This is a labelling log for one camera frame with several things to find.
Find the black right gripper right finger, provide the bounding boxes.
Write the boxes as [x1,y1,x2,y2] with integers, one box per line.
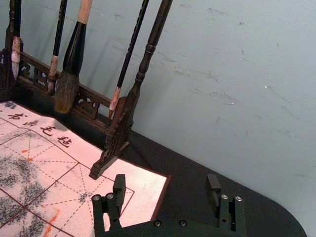
[205,173,247,233]

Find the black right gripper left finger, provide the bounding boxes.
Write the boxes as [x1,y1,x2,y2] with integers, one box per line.
[91,173,127,233]

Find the black table cloth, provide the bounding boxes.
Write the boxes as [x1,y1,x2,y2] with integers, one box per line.
[0,85,308,237]

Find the white calligraphy felt mat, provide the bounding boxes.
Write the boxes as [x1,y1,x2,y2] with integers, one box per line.
[0,99,172,237]

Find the large brush with brown bristles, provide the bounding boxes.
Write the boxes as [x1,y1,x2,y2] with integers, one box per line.
[53,0,93,115]

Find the slim black brush pointed tip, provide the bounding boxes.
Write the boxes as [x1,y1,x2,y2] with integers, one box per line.
[106,0,151,127]

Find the dark carved wooden brush rack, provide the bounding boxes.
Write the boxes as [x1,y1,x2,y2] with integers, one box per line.
[0,0,174,181]

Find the thin black brush pale ferrule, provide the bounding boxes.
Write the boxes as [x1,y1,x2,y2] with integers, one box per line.
[46,0,69,96]

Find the black brush with white tip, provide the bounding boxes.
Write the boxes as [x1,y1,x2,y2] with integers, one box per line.
[9,0,23,81]

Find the plain pale wall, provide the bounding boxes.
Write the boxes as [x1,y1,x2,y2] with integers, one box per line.
[0,0,316,237]

